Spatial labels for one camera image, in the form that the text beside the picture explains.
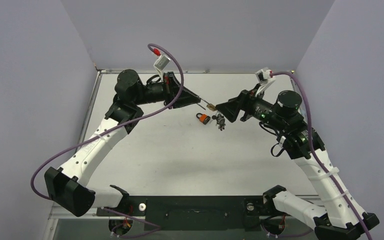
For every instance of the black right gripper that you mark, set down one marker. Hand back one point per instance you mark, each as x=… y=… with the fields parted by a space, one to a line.
x=245 y=105

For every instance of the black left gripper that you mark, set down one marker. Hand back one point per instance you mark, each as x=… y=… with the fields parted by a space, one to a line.
x=171 y=86

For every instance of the brass long-shackle padlock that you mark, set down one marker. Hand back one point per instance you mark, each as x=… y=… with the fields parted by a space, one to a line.
x=205 y=105

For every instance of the orange Opel padlock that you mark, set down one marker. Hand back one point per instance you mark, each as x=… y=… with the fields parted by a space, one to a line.
x=203 y=118

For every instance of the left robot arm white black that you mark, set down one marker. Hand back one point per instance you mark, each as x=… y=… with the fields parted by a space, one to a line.
x=67 y=184

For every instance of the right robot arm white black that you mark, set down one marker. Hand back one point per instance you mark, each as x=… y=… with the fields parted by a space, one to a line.
x=339 y=217

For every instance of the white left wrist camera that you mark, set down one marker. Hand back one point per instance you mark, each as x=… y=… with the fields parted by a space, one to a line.
x=161 y=62

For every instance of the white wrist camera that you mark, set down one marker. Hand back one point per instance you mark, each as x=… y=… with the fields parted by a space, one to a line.
x=161 y=62
x=265 y=80

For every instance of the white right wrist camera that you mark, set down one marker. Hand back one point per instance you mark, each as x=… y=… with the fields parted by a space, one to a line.
x=265 y=80

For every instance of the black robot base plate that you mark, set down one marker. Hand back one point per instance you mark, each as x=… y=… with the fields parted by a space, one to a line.
x=200 y=213

